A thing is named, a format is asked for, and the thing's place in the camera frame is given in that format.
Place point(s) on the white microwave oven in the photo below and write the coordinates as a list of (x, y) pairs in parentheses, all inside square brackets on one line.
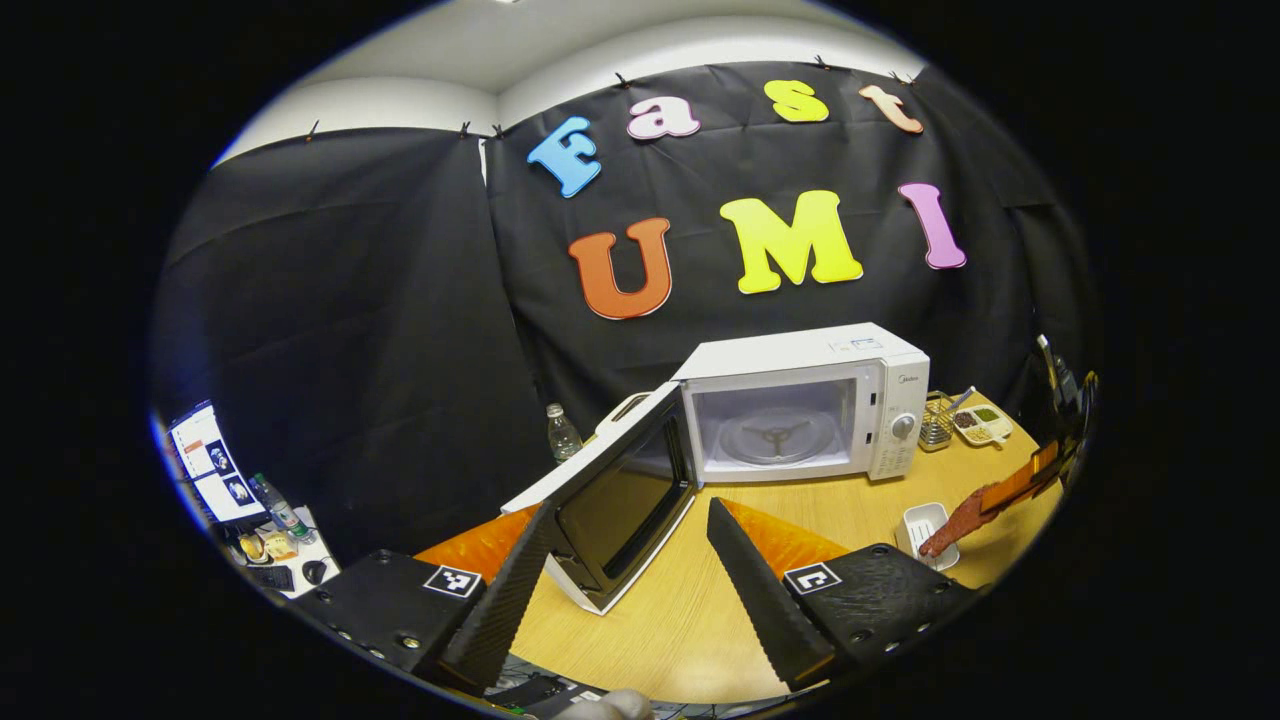
[(800, 350)]

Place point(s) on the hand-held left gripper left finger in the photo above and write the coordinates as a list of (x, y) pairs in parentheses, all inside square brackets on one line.
[(500, 620)]

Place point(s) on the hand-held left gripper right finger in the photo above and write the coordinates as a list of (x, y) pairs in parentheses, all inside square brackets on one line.
[(770, 610)]

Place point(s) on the white side desk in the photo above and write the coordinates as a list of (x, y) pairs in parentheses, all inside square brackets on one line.
[(325, 545)]

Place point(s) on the white toaster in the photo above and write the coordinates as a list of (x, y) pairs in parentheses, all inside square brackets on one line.
[(625, 408)]

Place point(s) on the computer monitor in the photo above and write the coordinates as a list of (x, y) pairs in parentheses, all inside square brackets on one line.
[(210, 460)]

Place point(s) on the black keyboard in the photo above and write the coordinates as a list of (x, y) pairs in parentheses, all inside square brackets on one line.
[(270, 578)]

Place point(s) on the grey rounded object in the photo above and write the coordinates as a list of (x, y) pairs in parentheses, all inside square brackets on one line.
[(610, 706)]

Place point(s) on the black computer mouse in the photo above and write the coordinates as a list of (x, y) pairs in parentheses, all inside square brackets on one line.
[(315, 571)]

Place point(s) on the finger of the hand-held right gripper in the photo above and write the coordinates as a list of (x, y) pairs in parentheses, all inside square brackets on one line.
[(1015, 490), (1085, 420)]

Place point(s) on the yellow packet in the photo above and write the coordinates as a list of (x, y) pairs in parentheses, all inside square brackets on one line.
[(275, 547)]

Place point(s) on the black backdrop cloth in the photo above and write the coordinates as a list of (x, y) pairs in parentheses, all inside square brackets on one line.
[(380, 330)]

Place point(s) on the glass turntable plate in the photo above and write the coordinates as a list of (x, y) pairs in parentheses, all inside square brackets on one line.
[(780, 438)]

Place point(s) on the brown meat strip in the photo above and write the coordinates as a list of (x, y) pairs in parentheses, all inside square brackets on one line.
[(955, 525)]

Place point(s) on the white divided grain dish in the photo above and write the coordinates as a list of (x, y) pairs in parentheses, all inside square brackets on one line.
[(985, 425)]

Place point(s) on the clear plastic water bottle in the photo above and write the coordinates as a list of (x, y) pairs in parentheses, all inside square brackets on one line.
[(283, 512), (563, 438)]

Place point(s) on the small white rectangular dish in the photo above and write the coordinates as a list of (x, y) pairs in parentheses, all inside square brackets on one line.
[(920, 525)]

